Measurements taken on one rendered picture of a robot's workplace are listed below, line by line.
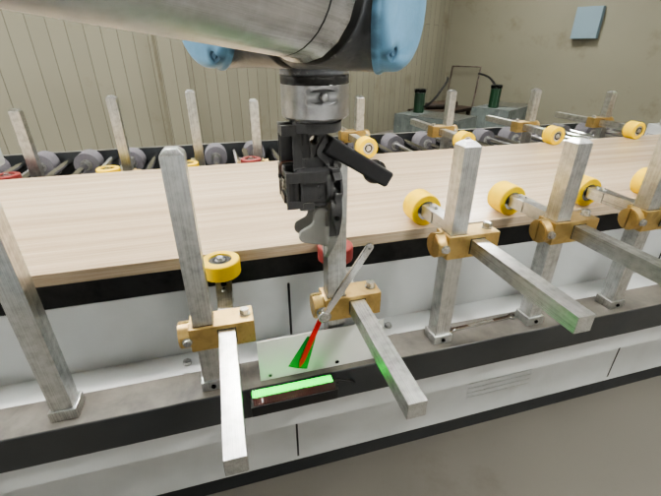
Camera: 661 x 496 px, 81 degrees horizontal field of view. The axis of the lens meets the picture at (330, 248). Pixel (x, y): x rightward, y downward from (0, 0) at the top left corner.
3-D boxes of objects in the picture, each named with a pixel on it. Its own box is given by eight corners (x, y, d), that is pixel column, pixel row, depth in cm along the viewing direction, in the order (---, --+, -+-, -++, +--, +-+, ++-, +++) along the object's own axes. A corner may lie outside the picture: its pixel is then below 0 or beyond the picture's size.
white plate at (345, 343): (382, 357, 84) (385, 320, 80) (261, 382, 78) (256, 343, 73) (381, 355, 85) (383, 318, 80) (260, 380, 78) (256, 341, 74)
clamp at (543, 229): (595, 240, 86) (602, 218, 83) (544, 247, 82) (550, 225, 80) (572, 229, 91) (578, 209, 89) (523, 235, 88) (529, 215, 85)
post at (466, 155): (446, 350, 90) (483, 141, 69) (433, 353, 90) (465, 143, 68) (439, 341, 93) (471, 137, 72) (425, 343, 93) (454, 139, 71)
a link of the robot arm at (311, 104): (337, 80, 56) (360, 85, 48) (337, 115, 58) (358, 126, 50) (275, 81, 54) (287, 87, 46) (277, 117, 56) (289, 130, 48)
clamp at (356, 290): (380, 312, 79) (382, 291, 76) (315, 324, 75) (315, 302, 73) (370, 297, 84) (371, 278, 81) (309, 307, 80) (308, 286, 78)
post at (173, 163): (224, 391, 78) (182, 149, 56) (206, 395, 77) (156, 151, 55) (223, 378, 81) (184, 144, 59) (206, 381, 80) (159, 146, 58)
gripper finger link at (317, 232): (297, 259, 62) (295, 205, 58) (333, 254, 63) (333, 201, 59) (301, 269, 59) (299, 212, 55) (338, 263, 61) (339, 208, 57)
